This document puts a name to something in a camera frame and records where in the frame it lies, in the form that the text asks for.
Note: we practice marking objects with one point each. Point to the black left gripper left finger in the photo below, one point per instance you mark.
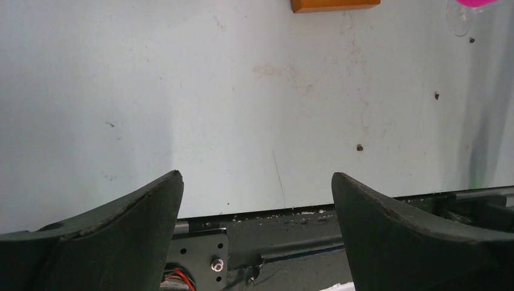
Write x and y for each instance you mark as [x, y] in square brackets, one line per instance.
[121, 245]

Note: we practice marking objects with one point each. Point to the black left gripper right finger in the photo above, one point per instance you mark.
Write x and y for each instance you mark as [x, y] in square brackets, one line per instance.
[461, 240]

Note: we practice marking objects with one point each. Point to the clear wine glass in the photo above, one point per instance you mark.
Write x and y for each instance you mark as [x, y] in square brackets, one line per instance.
[459, 18]

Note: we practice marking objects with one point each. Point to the pink wine glass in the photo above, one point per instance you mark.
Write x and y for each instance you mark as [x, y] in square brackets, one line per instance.
[475, 3]

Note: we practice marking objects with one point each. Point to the gold rack wooden base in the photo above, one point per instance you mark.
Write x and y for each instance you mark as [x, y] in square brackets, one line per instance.
[311, 6]

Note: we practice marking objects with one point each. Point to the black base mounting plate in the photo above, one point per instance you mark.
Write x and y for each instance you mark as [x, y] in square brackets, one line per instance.
[292, 250]

